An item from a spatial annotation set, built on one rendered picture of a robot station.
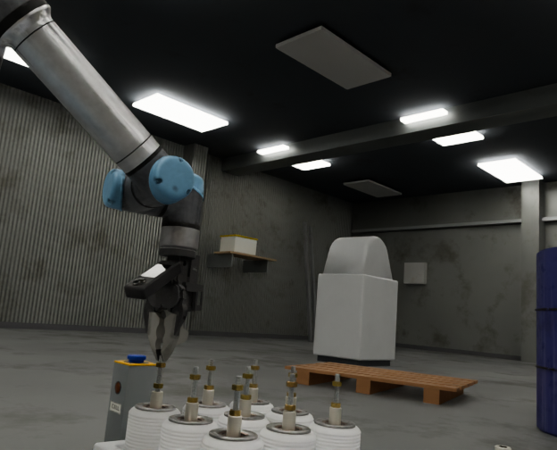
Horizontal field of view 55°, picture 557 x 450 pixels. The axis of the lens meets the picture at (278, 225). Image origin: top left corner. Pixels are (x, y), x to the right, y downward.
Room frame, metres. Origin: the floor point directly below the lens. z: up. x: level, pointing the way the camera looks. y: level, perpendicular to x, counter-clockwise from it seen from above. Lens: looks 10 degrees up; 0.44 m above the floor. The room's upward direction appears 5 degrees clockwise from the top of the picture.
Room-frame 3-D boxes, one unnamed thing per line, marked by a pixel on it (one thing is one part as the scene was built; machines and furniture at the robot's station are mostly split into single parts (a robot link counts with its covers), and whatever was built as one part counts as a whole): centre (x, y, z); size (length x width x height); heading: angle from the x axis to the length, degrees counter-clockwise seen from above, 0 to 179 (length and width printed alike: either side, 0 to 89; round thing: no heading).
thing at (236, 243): (9.22, 0.67, 1.58); 0.53 x 0.45 x 0.29; 135
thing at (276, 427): (0.95, -0.04, 0.25); 0.08 x 0.08 x 0.01
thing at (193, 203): (1.05, 0.20, 0.65); 0.09 x 0.08 x 0.11; 125
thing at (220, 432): (0.87, 0.04, 0.25); 0.08 x 0.08 x 0.01
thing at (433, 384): (3.82, -0.80, 0.05); 1.17 x 0.80 x 0.11; 58
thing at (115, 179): (0.98, 0.27, 0.65); 0.11 x 0.11 x 0.08; 35
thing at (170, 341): (1.05, 0.18, 0.38); 0.06 x 0.03 x 0.09; 153
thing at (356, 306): (5.94, -0.94, 0.69); 0.77 x 0.65 x 1.38; 133
